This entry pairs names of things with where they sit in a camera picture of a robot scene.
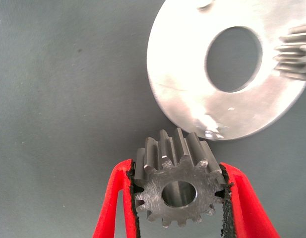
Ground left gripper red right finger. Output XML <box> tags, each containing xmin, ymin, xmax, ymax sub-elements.
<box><xmin>218</xmin><ymin>162</ymin><xmax>282</xmax><ymax>238</ymax></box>

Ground small steel planetary gear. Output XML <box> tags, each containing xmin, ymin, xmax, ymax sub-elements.
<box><xmin>272</xmin><ymin>23</ymin><xmax>306</xmax><ymax>83</ymax></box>
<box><xmin>133</xmin><ymin>127</ymin><xmax>227</xmax><ymax>229</ymax></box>

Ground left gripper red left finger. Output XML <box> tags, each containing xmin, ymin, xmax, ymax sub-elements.
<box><xmin>92</xmin><ymin>158</ymin><xmax>144</xmax><ymax>238</ymax></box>

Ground dark grey table cloth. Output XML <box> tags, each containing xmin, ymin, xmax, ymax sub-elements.
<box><xmin>0</xmin><ymin>0</ymin><xmax>306</xmax><ymax>238</ymax></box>

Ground round metal carrier plate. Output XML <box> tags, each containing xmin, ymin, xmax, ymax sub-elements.
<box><xmin>146</xmin><ymin>0</ymin><xmax>306</xmax><ymax>142</ymax></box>

